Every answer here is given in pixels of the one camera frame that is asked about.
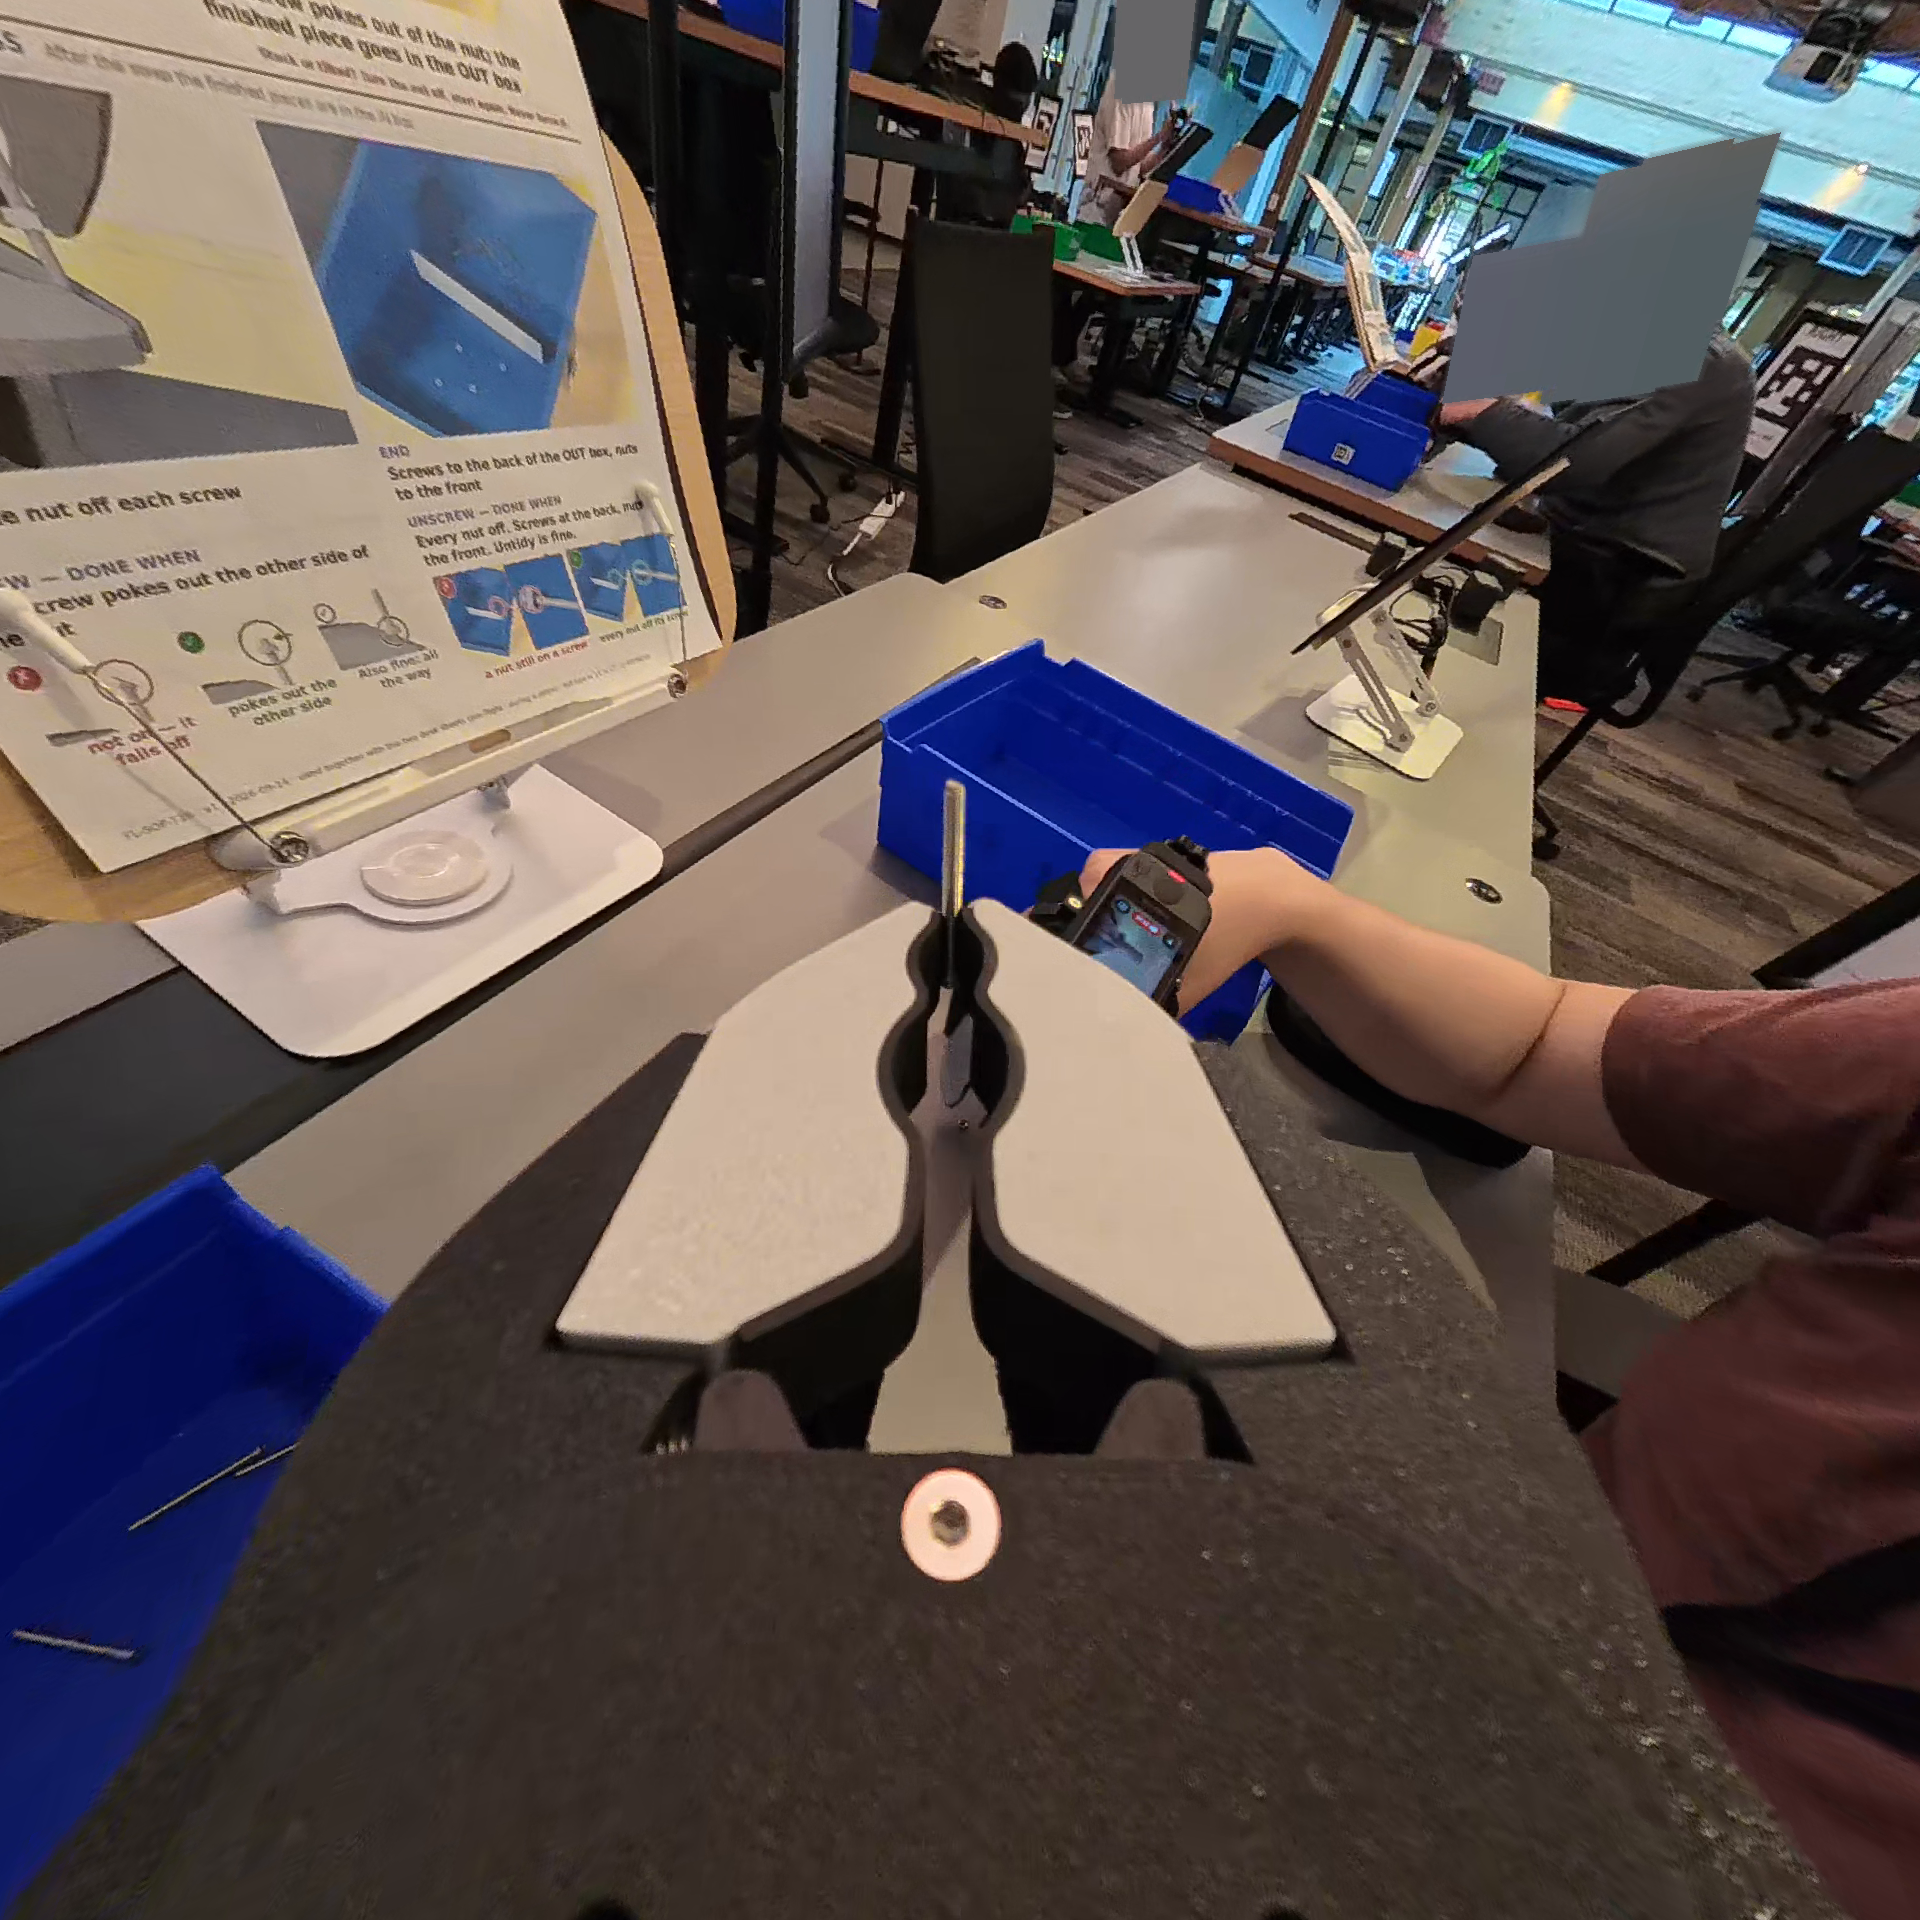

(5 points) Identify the person's right hand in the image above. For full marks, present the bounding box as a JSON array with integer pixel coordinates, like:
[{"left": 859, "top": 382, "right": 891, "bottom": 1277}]
[{"left": 1181, "top": 850, "right": 1333, "bottom": 1022}]

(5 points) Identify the person's right forearm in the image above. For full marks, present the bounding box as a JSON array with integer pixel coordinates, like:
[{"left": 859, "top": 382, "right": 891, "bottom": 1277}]
[{"left": 1274, "top": 886, "right": 1643, "bottom": 1168}]

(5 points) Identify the printed instruction sheet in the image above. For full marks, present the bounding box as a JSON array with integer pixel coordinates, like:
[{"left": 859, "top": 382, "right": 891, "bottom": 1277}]
[{"left": 0, "top": 0, "right": 722, "bottom": 876}]

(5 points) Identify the black chair armrest pad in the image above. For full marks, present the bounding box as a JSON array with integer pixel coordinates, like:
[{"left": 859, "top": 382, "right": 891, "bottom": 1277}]
[{"left": 1267, "top": 982, "right": 1536, "bottom": 1168}]

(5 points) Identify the blue bin with label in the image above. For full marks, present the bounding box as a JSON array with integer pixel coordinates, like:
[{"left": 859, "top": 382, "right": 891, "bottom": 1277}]
[{"left": 1281, "top": 376, "right": 1436, "bottom": 493}]

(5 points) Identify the black framed display board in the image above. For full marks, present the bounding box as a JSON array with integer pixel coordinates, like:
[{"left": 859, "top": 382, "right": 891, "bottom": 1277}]
[{"left": 752, "top": 0, "right": 886, "bottom": 368}]

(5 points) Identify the tilted document stand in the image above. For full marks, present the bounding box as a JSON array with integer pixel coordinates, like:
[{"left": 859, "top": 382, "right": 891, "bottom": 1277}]
[{"left": 1291, "top": 455, "right": 1570, "bottom": 781}]

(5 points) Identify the framed tag sign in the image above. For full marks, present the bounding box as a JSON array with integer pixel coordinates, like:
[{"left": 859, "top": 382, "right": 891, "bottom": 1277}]
[{"left": 1746, "top": 311, "right": 1869, "bottom": 470}]

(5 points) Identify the black office chair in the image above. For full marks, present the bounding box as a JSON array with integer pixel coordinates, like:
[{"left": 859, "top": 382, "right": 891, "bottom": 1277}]
[
  {"left": 1530, "top": 425, "right": 1920, "bottom": 850},
  {"left": 874, "top": 217, "right": 1059, "bottom": 587}
]

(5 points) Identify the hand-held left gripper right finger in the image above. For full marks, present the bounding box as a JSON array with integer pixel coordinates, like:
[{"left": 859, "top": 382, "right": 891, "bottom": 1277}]
[{"left": 956, "top": 901, "right": 1341, "bottom": 1455}]

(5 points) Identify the plain blue bin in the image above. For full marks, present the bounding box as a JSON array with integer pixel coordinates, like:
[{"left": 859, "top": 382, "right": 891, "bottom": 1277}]
[{"left": 878, "top": 641, "right": 1355, "bottom": 1049}]

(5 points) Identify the blue bin with divider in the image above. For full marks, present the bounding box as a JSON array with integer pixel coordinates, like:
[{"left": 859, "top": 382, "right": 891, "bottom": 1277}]
[{"left": 0, "top": 1166, "right": 388, "bottom": 1897}]

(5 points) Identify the ceiling projector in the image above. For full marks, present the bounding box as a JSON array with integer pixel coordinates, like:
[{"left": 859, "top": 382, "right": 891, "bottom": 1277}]
[{"left": 1767, "top": 3, "right": 1895, "bottom": 101}]

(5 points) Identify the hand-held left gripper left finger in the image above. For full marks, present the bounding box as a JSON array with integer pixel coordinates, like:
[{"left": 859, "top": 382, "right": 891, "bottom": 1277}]
[{"left": 554, "top": 905, "right": 928, "bottom": 1455}]

